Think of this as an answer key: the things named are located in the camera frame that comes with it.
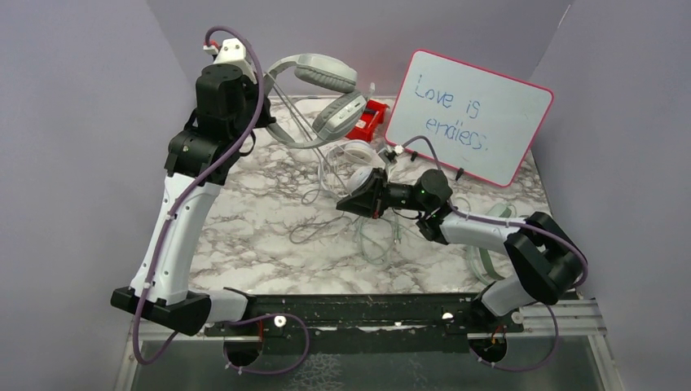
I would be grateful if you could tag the green headphones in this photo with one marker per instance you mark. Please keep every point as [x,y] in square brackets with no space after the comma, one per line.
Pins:
[479,260]

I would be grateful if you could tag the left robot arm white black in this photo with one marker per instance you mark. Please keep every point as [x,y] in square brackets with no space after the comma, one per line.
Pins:
[229,107]

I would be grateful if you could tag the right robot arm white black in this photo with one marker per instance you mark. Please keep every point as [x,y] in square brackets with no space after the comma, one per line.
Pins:
[546,263]

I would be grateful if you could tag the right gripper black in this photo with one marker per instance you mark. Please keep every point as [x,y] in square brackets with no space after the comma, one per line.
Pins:
[363,202]

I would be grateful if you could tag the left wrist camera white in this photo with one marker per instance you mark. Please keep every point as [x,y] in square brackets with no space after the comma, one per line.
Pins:
[232,51]

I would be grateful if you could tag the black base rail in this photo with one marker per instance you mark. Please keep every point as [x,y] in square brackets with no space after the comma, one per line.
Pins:
[363,324]

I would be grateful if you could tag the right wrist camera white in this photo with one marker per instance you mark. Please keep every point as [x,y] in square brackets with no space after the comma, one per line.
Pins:
[389,155]

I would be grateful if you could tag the pink framed whiteboard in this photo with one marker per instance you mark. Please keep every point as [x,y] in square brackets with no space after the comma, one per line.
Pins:
[468,117]

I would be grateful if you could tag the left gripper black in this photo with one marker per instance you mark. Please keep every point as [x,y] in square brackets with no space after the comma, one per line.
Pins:
[264,116]

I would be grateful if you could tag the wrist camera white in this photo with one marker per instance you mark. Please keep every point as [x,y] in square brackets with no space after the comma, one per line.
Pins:
[232,51]
[389,155]

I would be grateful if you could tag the aluminium frame rail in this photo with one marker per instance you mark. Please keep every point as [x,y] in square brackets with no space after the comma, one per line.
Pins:
[571,317]

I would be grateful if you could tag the red plastic bin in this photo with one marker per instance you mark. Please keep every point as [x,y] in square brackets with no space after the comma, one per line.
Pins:
[372,117]

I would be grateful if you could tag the white headphones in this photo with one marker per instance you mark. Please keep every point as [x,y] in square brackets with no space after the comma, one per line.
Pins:
[339,162]

